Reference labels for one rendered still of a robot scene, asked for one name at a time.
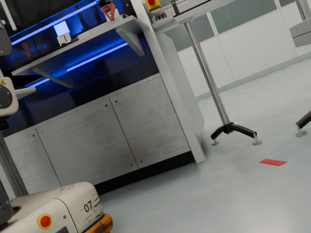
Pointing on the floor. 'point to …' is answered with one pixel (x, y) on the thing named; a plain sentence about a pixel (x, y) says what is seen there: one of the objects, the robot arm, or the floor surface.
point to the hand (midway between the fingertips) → (111, 19)
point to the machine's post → (169, 82)
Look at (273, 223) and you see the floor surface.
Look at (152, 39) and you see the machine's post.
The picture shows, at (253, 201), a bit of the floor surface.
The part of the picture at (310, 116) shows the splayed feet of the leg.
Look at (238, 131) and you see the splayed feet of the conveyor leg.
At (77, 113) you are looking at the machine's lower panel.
